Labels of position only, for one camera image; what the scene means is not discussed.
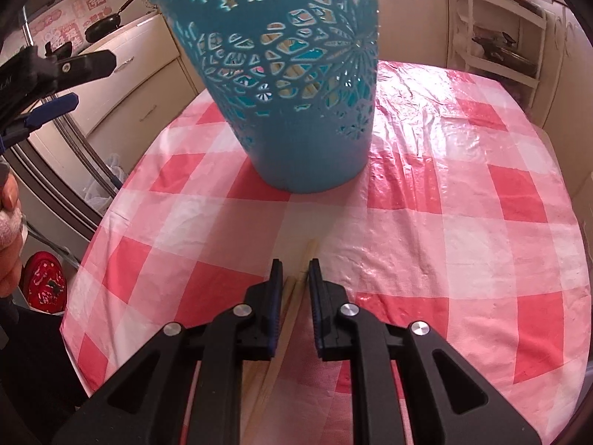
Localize red patterned bag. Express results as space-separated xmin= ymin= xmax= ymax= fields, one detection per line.
xmin=23 ymin=250 xmax=68 ymax=316

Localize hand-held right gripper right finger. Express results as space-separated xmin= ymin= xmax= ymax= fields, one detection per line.
xmin=308 ymin=260 xmax=541 ymax=445

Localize person's left hand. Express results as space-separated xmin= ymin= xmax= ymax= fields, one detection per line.
xmin=0 ymin=178 xmax=25 ymax=298

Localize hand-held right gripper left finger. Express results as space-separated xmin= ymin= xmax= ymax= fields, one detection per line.
xmin=52 ymin=260 xmax=285 ymax=445

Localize black frying pan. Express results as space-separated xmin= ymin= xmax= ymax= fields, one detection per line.
xmin=83 ymin=0 xmax=140 ymax=43

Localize light wooden chopstick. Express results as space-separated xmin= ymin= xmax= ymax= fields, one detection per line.
xmin=243 ymin=238 xmax=320 ymax=445
xmin=240 ymin=278 xmax=297 ymax=432

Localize cream kitchen cabinet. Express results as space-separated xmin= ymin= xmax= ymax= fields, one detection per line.
xmin=28 ymin=11 xmax=214 ymax=158

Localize clear plastic bag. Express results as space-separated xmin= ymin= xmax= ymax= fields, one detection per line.
xmin=83 ymin=153 xmax=128 ymax=214

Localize red white checked tablecloth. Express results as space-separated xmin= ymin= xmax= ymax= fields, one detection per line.
xmin=60 ymin=58 xmax=591 ymax=445

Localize blue perforated plastic basket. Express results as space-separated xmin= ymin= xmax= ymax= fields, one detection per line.
xmin=149 ymin=0 xmax=381 ymax=194

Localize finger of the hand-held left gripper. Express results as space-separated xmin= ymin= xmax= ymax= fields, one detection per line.
xmin=0 ymin=93 xmax=79 ymax=149
xmin=44 ymin=49 xmax=117 ymax=94

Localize white shelf rack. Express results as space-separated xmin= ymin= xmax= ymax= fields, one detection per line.
xmin=447 ymin=0 xmax=550 ymax=107

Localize bundle of chopsticks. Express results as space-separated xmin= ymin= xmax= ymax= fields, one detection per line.
xmin=266 ymin=9 xmax=334 ymax=103

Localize red paper wall decorations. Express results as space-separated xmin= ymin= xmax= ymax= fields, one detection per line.
xmin=28 ymin=0 xmax=112 ymax=49

